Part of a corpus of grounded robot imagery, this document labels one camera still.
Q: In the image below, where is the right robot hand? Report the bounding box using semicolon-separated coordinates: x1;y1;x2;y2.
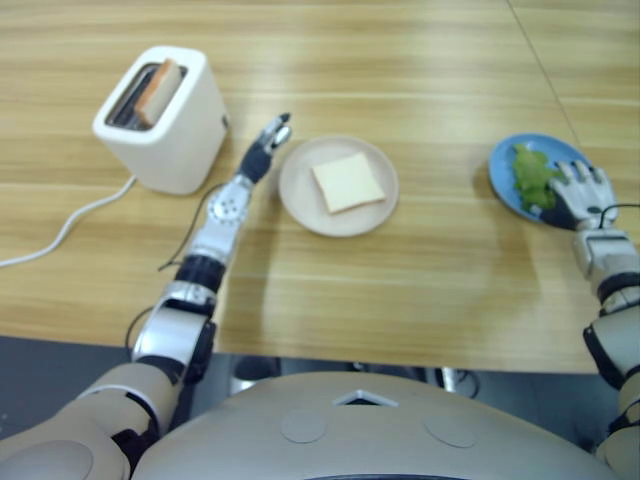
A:
540;159;619;232

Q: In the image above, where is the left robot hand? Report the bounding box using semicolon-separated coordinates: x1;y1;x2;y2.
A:
238;112;293;185

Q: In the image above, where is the green lettuce leaf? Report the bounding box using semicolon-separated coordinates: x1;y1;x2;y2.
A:
509;143;561;212

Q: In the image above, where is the beige plate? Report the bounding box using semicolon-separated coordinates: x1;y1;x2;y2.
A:
277;134;400;238

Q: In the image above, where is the cream toaster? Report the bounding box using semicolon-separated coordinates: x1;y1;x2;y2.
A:
91;45;231;196

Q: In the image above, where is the blue plate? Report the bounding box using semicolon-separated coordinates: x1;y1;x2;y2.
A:
488;132;596;224

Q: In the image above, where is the bread slice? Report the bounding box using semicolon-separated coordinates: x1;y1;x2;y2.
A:
311;152;388;216
132;58;184;128

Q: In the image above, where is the robot body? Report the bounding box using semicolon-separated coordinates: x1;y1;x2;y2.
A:
132;370;621;480

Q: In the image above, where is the black cable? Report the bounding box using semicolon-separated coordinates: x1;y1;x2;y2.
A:
124;180;234;351
595;201;640;231

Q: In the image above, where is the white cord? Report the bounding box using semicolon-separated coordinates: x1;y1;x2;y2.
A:
0;174;139;270

